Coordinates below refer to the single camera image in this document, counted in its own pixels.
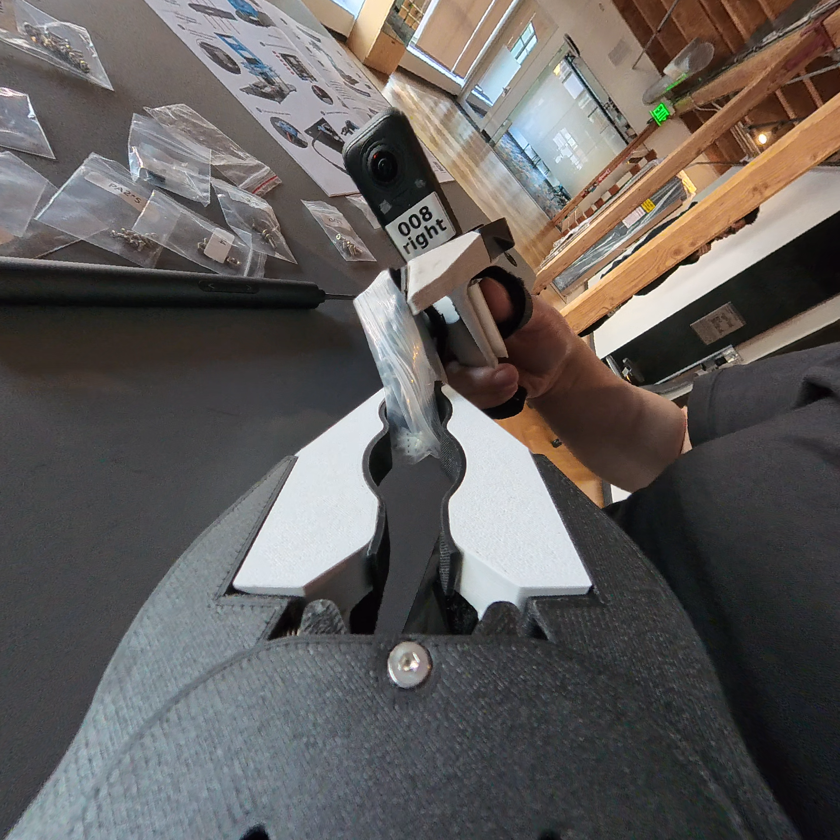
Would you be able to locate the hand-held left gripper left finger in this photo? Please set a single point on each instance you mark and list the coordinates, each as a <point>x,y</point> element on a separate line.
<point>308,525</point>

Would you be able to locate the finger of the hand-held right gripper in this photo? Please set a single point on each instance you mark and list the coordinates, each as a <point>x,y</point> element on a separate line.
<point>380,302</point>
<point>446,269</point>

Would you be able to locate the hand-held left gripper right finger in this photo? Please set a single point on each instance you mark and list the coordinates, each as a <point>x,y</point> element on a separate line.
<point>518,525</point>

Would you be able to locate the person's right forearm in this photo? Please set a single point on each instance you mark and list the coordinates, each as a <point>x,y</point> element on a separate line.
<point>630,433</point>

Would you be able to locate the dark grey desk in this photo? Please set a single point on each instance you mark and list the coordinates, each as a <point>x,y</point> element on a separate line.
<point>164,426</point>

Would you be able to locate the person's right hand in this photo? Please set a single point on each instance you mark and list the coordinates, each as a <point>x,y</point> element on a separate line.
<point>551,354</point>

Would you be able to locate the small clear screw bag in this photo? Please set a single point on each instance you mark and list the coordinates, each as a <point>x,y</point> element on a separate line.
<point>364,210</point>
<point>331,229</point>

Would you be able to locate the printed instruction sheet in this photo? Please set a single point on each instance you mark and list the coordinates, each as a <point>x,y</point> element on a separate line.
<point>295,79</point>

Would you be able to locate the person's dark clothing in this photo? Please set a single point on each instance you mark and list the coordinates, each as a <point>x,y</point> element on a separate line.
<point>754,590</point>

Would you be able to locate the black screwdriver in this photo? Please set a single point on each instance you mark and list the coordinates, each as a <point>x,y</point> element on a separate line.
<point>131,289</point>

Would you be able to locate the green exit sign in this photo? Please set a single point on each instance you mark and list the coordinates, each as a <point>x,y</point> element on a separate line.
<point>661,113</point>

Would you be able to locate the pile of clear screw bags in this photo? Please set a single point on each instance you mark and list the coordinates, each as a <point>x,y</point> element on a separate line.
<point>98,210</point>

